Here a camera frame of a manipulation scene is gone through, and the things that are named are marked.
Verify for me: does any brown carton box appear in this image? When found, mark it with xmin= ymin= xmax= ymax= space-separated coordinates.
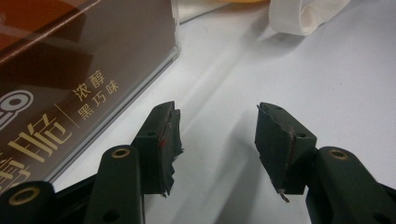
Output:
xmin=0 ymin=0 xmax=176 ymax=191

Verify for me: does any clear plastic container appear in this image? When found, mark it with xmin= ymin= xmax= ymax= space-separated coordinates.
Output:
xmin=0 ymin=0 xmax=182 ymax=194

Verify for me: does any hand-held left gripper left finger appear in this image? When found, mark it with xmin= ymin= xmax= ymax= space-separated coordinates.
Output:
xmin=83 ymin=100 xmax=184 ymax=224

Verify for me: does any white canvas tote bag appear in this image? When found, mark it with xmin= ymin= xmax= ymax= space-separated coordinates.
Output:
xmin=177 ymin=0 xmax=353 ymax=37

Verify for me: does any white table sheet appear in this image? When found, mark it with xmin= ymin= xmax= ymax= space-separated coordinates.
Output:
xmin=50 ymin=0 xmax=396 ymax=224

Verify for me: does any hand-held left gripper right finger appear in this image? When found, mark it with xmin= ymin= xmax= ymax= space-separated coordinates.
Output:
xmin=254 ymin=102 xmax=396 ymax=224

